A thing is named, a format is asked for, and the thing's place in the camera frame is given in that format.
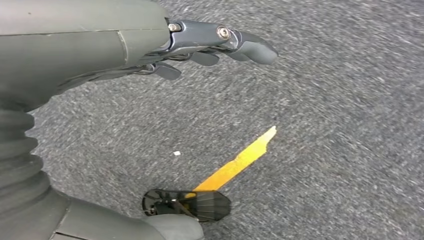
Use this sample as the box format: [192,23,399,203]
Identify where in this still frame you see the black robot foot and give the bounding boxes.
[141,188,232,223]

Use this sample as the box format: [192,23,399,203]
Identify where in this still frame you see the yellow floor tape strip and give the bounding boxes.
[185,125,277,200]

